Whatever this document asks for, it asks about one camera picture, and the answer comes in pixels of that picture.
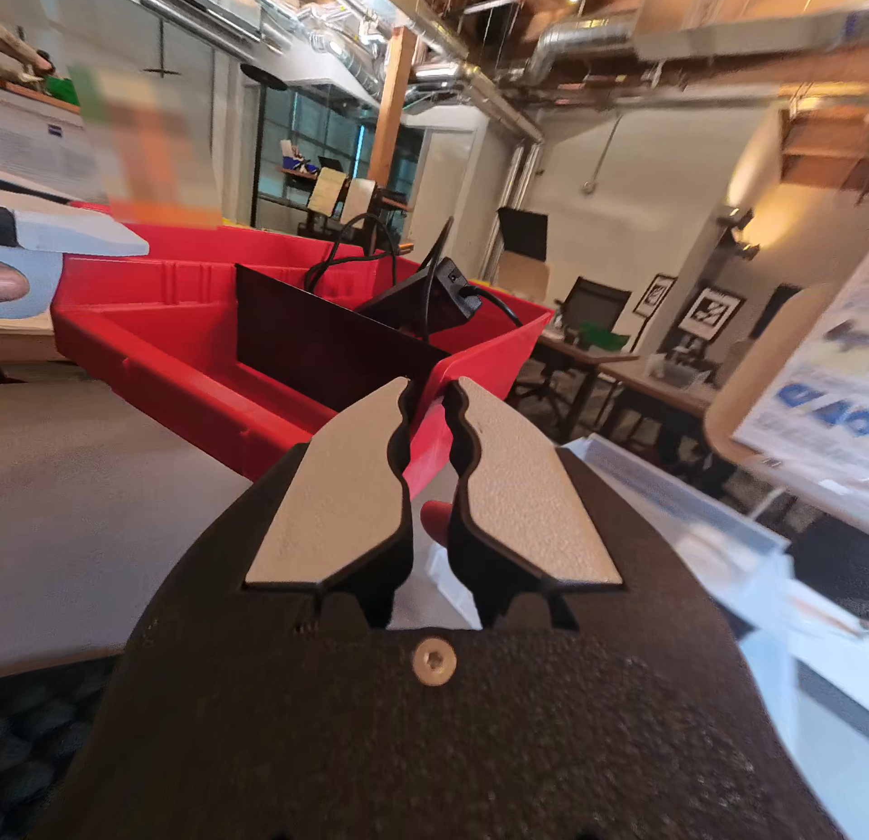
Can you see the wooden post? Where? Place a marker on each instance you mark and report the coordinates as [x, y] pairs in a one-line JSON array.
[[394, 107]]

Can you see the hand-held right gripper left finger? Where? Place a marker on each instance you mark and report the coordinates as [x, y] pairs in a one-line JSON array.
[[339, 494]]

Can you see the whiteboard easel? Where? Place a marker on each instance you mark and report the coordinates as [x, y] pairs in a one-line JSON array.
[[327, 192], [360, 201]]

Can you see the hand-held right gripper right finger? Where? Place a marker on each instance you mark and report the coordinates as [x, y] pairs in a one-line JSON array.
[[529, 507]]

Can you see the black monitor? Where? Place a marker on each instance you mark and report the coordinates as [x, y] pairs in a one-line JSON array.
[[523, 233]]

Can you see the black divider panel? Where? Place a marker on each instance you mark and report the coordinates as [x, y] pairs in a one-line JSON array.
[[326, 338]]

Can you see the silver air duct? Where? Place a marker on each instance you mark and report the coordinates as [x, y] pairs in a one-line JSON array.
[[584, 39]]

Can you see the black office chair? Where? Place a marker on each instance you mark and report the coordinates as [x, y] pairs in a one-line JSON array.
[[594, 304]]

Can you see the framed black picture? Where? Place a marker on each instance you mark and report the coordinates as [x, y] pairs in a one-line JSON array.
[[655, 296], [709, 314]]

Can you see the clear plastic bin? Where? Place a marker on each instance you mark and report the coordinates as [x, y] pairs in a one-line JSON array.
[[679, 507]]

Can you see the red plastic bin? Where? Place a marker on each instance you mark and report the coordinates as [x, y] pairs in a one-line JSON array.
[[170, 311]]

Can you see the black usb hub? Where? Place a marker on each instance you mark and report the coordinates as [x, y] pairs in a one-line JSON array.
[[414, 304]]

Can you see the wooden desk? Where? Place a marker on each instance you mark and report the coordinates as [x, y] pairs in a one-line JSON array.
[[584, 357], [652, 392]]

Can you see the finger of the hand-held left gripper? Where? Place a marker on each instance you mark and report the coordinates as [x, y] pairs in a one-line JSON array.
[[68, 233]]

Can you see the document stand with wooden board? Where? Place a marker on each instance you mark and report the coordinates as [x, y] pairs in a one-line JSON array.
[[747, 365]]

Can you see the printed instruction sheet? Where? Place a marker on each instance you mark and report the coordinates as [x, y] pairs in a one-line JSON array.
[[815, 392]]

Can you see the person's left hand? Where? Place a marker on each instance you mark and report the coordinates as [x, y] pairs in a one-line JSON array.
[[10, 283]]

